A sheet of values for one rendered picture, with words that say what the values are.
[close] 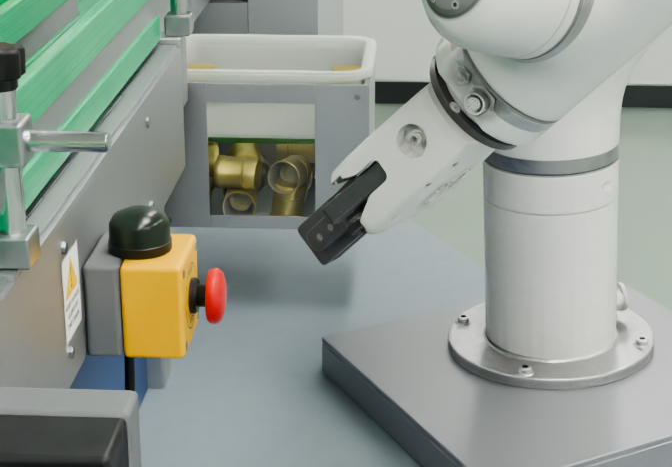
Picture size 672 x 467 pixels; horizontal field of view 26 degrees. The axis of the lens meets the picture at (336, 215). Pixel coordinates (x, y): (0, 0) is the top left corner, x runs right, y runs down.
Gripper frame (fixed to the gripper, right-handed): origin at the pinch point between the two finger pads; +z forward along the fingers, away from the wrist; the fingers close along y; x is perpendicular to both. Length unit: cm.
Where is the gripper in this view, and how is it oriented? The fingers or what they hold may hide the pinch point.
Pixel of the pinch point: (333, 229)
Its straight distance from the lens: 98.0
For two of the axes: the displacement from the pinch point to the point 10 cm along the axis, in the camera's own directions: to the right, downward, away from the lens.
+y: 5.5, -2.8, 7.9
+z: -5.9, 5.4, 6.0
